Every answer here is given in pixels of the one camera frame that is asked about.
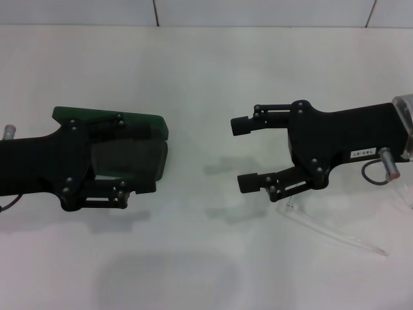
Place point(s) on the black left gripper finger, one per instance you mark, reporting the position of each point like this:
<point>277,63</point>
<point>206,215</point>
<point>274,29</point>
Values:
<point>146,186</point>

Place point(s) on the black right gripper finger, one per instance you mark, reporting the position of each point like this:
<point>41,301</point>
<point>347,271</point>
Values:
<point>142,131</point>
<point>248,183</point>

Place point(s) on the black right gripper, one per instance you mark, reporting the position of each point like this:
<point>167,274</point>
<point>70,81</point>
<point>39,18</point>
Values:
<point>338,132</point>

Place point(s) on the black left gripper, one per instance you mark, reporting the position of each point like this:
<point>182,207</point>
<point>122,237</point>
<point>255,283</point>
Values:
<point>38,161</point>

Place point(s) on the clear white glasses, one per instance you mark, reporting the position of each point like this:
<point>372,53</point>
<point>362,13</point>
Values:
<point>290,210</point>

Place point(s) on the green glasses case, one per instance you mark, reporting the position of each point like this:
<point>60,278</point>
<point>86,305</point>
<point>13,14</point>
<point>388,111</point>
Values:
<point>80,113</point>

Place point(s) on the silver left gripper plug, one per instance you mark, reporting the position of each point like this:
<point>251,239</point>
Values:
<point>9,131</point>

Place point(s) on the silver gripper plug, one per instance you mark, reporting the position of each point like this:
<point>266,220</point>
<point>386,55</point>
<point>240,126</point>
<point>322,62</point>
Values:
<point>390,164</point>
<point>9,131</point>

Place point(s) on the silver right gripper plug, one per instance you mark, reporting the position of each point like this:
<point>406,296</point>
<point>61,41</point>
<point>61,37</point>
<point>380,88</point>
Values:
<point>390,164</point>

